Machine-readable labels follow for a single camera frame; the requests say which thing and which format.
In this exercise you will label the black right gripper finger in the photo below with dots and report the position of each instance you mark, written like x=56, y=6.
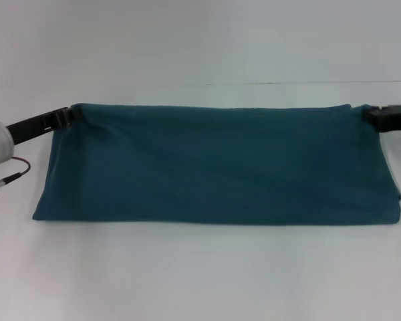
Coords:
x=374, y=115

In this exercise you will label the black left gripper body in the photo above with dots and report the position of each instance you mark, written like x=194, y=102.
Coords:
x=30, y=128

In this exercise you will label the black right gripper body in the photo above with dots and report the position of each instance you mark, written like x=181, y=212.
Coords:
x=396, y=118

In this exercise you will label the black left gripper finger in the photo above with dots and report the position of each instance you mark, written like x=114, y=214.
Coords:
x=65, y=117

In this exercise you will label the blue teal shirt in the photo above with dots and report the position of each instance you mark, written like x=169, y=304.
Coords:
x=220, y=167

